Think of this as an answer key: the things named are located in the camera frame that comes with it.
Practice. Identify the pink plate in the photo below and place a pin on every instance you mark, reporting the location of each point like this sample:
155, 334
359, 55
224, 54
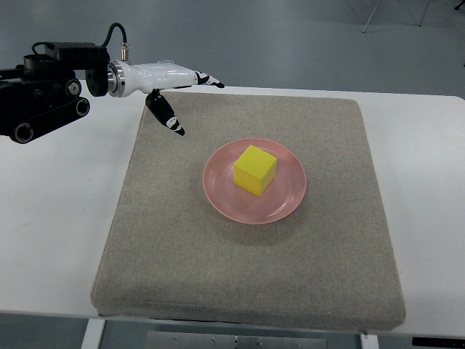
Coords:
282, 195

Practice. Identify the yellow foam block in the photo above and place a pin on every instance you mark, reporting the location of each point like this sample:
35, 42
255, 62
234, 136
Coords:
254, 170

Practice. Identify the grey fabric cushion mat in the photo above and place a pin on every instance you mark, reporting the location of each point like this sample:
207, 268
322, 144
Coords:
328, 265

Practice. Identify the metal base plate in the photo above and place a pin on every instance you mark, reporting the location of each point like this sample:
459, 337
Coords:
165, 340

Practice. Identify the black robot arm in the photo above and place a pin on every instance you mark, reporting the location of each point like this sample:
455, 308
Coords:
43, 94

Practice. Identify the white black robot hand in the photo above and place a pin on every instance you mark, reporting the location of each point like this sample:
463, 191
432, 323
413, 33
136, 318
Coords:
151, 79

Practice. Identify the chair legs in background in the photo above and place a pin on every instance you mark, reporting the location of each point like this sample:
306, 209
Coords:
416, 14

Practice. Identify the white table leg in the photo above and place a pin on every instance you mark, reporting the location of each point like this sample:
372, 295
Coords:
93, 334

